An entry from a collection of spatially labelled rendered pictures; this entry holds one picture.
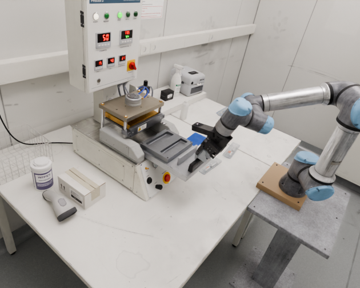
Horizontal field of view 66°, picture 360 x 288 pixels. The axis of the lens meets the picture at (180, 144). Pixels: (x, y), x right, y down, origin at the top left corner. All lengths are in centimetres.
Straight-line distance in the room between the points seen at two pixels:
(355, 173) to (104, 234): 266
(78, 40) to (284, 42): 265
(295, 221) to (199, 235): 51
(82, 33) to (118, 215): 79
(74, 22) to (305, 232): 139
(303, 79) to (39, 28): 277
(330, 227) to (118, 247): 102
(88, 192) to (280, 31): 287
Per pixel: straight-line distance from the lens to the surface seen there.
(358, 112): 120
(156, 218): 131
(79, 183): 133
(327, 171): 138
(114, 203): 135
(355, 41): 341
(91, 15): 127
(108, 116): 140
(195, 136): 189
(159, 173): 140
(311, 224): 157
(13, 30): 158
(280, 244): 184
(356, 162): 328
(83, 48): 130
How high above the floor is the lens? 174
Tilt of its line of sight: 34 degrees down
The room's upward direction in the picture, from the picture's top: 11 degrees clockwise
